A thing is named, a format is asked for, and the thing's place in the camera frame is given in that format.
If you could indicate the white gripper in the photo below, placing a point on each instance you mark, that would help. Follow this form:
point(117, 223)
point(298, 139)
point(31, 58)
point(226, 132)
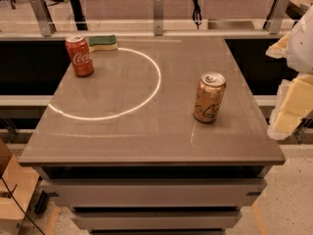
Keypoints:
point(302, 46)

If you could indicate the orange soda can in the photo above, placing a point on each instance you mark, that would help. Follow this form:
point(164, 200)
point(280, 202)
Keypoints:
point(209, 96)

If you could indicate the green and yellow sponge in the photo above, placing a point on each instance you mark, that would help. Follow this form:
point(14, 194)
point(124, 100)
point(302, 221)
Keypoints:
point(102, 43)

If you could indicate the red cola can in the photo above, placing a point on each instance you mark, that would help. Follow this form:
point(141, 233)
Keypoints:
point(78, 50)

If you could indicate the upper grey drawer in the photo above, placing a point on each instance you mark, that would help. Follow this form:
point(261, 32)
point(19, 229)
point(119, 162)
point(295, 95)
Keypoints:
point(154, 193)

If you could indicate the grey drawer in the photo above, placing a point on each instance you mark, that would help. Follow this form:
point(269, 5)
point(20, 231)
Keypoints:
point(156, 220)
point(154, 193)

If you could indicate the grey drawer cabinet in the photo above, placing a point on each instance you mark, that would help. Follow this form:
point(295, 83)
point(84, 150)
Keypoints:
point(133, 119)

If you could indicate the black table leg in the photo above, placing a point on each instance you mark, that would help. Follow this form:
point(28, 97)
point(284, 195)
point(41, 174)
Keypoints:
point(78, 15)

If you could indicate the lower grey drawer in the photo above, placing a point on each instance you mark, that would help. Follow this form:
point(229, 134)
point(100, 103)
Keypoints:
point(156, 220)

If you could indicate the cardboard box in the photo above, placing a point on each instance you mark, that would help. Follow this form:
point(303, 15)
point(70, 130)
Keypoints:
point(17, 184)

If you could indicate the right metal rail bracket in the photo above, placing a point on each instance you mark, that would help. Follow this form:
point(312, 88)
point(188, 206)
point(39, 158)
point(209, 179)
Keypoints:
point(276, 19)

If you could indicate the metal rail bracket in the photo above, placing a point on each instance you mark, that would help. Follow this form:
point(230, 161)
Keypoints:
point(276, 19)
point(41, 14)
point(158, 17)

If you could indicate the middle metal rail bracket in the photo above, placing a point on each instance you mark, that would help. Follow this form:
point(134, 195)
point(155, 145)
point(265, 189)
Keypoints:
point(158, 17)

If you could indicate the left metal rail bracket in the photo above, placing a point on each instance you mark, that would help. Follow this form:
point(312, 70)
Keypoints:
point(41, 14)

